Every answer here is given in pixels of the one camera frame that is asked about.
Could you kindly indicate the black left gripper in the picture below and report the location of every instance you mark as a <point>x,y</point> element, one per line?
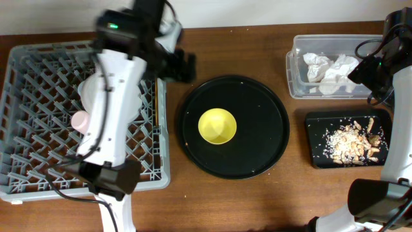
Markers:
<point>185,66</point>

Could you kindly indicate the wooden chopstick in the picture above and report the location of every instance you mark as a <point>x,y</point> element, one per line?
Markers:
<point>156,104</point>

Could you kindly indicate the yellow bowl with food scraps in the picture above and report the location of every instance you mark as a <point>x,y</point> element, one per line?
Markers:
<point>217,126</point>

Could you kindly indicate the white round plate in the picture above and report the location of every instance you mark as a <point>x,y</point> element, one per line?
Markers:
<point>88,88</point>

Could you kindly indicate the pink cup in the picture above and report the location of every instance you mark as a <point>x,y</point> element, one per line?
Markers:
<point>80,121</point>

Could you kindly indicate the small white napkin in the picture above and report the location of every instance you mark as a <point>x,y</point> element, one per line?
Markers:
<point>317,66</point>

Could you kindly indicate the large white napkin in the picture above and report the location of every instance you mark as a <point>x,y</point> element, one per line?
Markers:
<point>337,74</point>

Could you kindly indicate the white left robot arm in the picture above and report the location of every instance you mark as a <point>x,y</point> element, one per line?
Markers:
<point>131,45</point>

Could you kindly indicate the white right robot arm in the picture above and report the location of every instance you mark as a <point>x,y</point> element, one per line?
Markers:
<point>384,203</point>

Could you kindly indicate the grey dishwasher rack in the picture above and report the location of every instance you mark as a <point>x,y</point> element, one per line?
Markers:
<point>39,97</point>

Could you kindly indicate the round black tray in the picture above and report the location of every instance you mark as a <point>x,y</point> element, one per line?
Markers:
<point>262,131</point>

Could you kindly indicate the clear plastic bin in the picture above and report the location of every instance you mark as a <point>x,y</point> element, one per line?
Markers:
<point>330,46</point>

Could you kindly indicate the black rectangular tray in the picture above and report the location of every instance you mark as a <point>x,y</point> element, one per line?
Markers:
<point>318,122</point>

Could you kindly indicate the pile of food scraps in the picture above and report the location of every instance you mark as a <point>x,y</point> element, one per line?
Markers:
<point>356,143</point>

